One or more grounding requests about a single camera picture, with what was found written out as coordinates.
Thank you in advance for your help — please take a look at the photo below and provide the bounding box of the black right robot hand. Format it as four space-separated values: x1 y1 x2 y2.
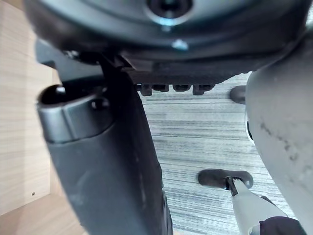
24 0 308 235

